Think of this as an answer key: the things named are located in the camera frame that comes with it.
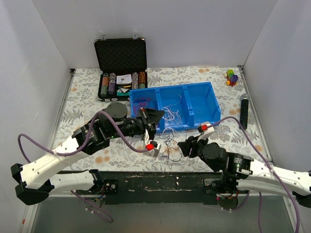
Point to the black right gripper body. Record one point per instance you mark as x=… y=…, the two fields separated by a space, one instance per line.
x=192 y=148

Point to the blue three-compartment plastic bin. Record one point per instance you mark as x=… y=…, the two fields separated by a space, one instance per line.
x=186 y=105

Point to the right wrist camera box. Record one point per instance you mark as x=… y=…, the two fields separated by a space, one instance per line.
x=206 y=130

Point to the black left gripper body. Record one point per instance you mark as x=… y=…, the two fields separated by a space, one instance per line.
x=146 y=120

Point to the colourful toy block train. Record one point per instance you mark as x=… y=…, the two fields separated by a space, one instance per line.
x=231 y=78

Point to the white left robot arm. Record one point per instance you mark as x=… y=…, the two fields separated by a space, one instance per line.
x=38 y=179

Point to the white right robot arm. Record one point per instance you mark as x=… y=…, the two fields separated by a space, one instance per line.
x=243 y=173

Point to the black poker chip case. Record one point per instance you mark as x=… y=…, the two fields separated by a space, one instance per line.
x=123 y=64

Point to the black metal base rail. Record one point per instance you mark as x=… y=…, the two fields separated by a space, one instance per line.
x=155 y=187

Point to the floral patterned table mat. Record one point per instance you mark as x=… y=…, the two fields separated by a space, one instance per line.
x=81 y=103

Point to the black handheld microphone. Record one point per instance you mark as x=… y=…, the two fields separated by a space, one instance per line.
x=244 y=111

